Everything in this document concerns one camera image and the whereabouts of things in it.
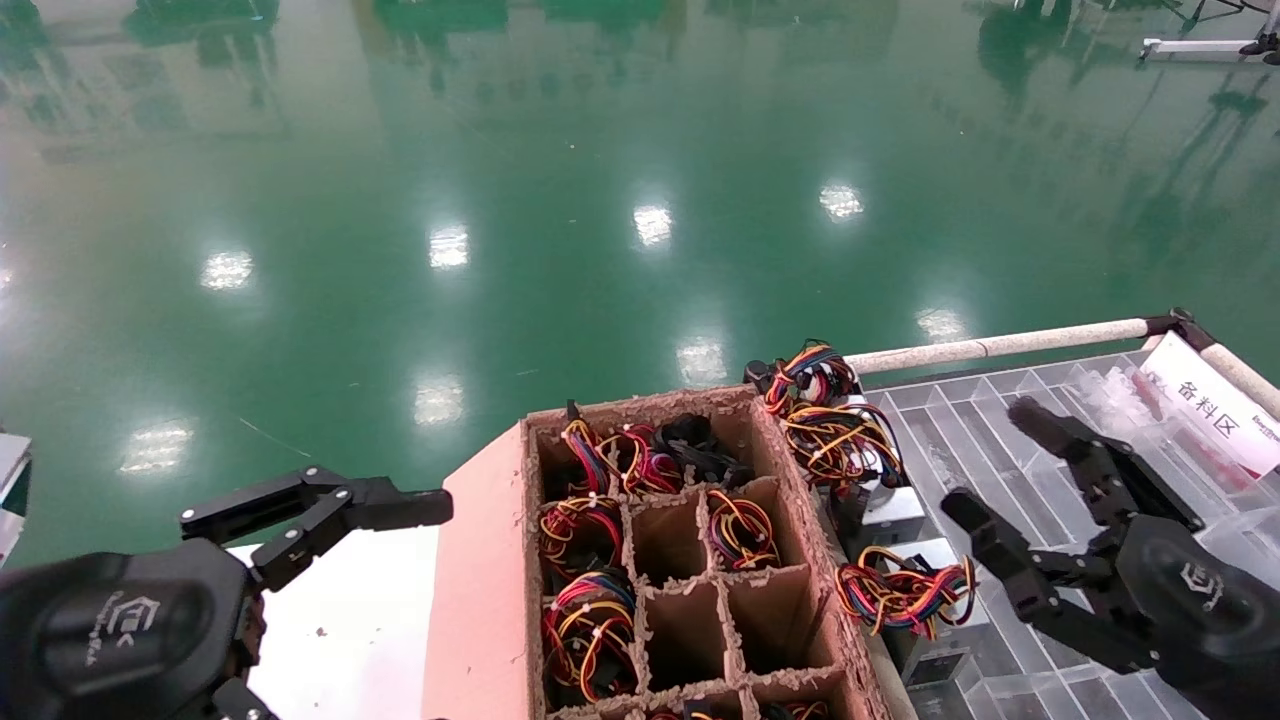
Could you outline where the power supply with black connectors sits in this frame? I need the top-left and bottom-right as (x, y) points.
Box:
(655, 412), (756, 489)

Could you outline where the white rack tube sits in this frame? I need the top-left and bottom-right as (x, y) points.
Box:
(860, 625), (919, 720)
(845, 317), (1151, 376)
(1200, 342), (1280, 421)

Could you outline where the white sign with Chinese print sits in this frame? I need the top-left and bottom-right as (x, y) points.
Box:
(1138, 330), (1280, 479)

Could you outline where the clear plastic bag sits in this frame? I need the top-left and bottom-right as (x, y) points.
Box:
(1075, 365), (1251, 481)

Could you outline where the wire bundle at tray back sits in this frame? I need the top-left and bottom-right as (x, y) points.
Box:
(765, 340), (861, 419)

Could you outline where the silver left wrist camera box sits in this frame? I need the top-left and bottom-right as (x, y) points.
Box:
(0, 435), (33, 566)

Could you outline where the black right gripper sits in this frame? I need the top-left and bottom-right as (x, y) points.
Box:
(940, 396), (1280, 720)

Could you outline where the white stand base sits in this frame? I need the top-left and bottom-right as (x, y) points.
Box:
(1140, 30), (1280, 67)

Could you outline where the clear plastic compartment tray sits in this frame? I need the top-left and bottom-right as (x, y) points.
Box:
(862, 350), (1280, 720)

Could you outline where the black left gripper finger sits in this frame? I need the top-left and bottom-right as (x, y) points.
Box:
(180, 467), (454, 593)

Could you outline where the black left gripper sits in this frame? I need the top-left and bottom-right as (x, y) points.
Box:
(0, 540), (276, 720)

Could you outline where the brown cardboard divider box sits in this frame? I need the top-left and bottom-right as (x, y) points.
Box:
(420, 385), (896, 720)

